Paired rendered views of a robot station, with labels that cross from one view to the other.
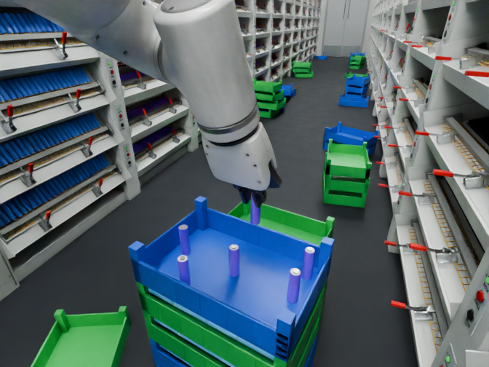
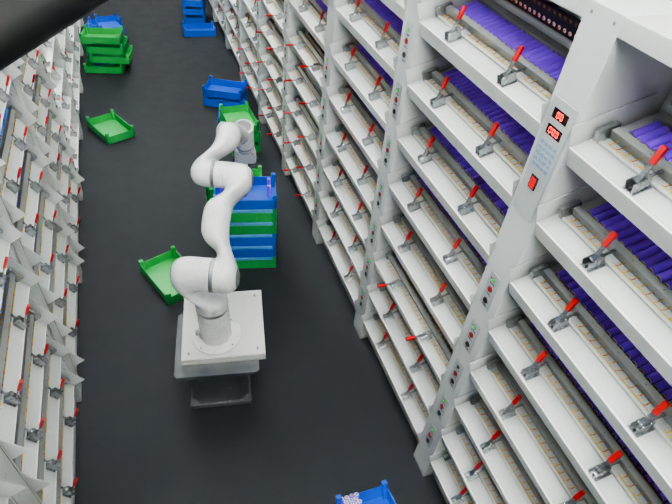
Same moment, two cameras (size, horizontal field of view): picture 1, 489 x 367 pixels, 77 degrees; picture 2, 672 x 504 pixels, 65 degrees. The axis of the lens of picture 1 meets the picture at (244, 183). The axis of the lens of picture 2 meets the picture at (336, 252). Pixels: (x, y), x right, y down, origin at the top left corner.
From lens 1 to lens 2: 2.15 m
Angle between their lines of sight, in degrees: 37
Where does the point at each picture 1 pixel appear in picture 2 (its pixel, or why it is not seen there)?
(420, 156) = (288, 118)
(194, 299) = (243, 204)
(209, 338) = (248, 216)
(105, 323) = (162, 260)
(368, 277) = (280, 192)
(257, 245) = not seen: hidden behind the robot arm
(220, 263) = not seen: hidden behind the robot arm
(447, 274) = (311, 173)
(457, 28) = (289, 56)
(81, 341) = (158, 270)
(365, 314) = (285, 208)
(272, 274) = (257, 191)
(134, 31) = not seen: hidden behind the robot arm
